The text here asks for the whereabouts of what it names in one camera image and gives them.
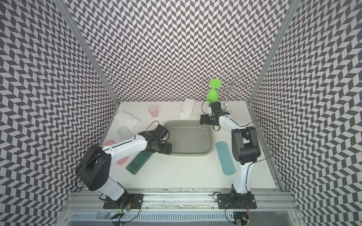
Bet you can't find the dark green pencil case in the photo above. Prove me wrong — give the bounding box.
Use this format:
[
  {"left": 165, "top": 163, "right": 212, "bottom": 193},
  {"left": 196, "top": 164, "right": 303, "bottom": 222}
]
[{"left": 126, "top": 150, "right": 153, "bottom": 175}]

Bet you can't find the grey plastic storage box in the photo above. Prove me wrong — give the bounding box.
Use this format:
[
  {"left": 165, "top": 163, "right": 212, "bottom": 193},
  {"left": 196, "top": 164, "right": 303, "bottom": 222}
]
[{"left": 164, "top": 120, "right": 213, "bottom": 156}]

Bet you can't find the light teal pencil case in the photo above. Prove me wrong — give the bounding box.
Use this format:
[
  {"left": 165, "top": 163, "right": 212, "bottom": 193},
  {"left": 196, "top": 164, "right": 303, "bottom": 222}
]
[{"left": 216, "top": 141, "right": 236, "bottom": 176}]

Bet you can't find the pink pencil case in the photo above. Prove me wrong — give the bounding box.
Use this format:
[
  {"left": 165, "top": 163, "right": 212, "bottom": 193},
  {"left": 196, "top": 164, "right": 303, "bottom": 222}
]
[{"left": 101, "top": 139, "right": 130, "bottom": 166}]

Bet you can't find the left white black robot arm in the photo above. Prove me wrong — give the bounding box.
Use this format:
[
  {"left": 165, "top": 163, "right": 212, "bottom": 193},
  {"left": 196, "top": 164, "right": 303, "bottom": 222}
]
[{"left": 75, "top": 124, "right": 172, "bottom": 201}]

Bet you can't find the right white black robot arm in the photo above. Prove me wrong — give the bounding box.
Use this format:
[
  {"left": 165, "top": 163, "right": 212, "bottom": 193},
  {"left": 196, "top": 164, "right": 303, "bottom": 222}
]
[{"left": 199, "top": 100, "right": 261, "bottom": 207}]

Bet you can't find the translucent white pencil case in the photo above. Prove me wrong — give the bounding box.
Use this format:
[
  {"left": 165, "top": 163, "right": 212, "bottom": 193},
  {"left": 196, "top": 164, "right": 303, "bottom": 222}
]
[{"left": 117, "top": 126, "right": 133, "bottom": 142}]

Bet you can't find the green plastic wine glass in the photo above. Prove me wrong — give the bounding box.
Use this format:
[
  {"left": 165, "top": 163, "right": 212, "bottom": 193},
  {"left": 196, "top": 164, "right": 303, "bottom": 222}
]
[{"left": 206, "top": 79, "right": 222, "bottom": 103}]

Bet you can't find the pink transparent cup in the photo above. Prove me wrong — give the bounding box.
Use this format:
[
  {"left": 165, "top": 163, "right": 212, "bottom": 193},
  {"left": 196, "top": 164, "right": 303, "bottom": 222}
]
[{"left": 149, "top": 105, "right": 159, "bottom": 118}]

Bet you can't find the chrome wire cup rack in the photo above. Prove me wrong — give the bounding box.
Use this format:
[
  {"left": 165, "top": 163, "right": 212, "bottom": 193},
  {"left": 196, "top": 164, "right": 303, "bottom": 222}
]
[{"left": 220, "top": 73, "right": 252, "bottom": 113}]

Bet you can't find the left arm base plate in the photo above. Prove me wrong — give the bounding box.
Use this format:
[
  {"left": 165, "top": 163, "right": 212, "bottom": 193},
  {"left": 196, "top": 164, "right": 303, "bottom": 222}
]
[{"left": 103, "top": 194, "right": 144, "bottom": 210}]

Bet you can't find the aluminium front rail frame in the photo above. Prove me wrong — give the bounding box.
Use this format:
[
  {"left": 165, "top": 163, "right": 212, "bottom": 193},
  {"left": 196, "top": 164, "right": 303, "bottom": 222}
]
[{"left": 55, "top": 189, "right": 304, "bottom": 226}]

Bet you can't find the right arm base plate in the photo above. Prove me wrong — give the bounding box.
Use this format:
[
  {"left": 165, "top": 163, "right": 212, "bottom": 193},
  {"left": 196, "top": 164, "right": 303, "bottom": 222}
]
[{"left": 217, "top": 193, "right": 257, "bottom": 210}]

